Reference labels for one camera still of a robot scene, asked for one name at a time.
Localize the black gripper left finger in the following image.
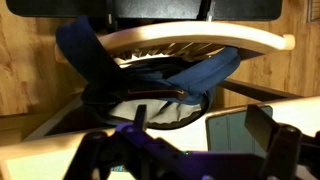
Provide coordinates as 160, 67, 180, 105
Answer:
63, 104, 181, 180

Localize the blue backpack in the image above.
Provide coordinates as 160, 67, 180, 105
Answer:
54, 16, 242, 131

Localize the light wooden chair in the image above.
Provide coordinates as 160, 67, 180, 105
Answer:
53, 21, 296, 65

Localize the black furniture board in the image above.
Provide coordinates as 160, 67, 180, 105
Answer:
6, 0, 283, 22

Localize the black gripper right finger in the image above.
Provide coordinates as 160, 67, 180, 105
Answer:
244, 104, 320, 180

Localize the dark green tablet case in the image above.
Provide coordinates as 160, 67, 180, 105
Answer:
204, 105, 274, 158

